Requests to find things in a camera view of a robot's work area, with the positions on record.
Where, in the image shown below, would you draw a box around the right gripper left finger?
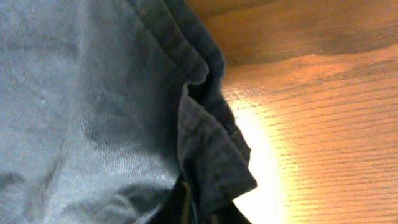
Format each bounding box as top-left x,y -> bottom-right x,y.
149,179 -> 192,224

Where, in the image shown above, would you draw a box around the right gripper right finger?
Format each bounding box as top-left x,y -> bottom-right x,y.
213,202 -> 251,224

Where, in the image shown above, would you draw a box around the dark blue denim shorts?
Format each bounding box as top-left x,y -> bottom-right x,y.
1,0 -> 257,224

